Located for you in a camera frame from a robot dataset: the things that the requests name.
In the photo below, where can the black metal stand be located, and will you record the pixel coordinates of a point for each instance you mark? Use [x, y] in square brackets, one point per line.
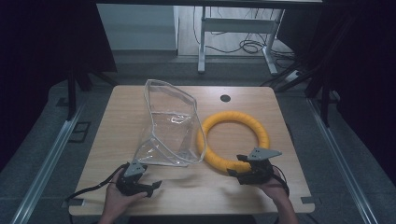
[72, 93]
[323, 93]

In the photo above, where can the clear plastic bag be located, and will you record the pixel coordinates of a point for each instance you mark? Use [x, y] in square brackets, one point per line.
[174, 130]

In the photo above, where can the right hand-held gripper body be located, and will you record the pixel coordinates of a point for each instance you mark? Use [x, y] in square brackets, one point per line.
[260, 161]

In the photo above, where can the person's right hand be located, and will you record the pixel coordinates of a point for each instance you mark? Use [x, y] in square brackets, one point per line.
[275, 188]

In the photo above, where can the person's left hand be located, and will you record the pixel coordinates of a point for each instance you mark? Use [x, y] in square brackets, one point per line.
[120, 199]

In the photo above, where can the aluminium floor rail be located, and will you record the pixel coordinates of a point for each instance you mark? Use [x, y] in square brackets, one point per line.
[46, 161]
[342, 161]

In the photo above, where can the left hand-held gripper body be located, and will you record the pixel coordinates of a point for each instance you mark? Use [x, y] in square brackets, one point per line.
[134, 169]

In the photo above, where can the white power strip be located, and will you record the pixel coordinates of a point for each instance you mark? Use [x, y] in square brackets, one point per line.
[292, 76]

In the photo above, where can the dark curtain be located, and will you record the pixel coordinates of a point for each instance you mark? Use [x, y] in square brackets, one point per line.
[367, 77]
[40, 62]

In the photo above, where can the white metal desk frame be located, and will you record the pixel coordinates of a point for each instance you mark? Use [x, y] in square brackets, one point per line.
[236, 25]

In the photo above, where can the black round table grommet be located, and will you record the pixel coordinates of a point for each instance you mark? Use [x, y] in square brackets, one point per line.
[225, 98]

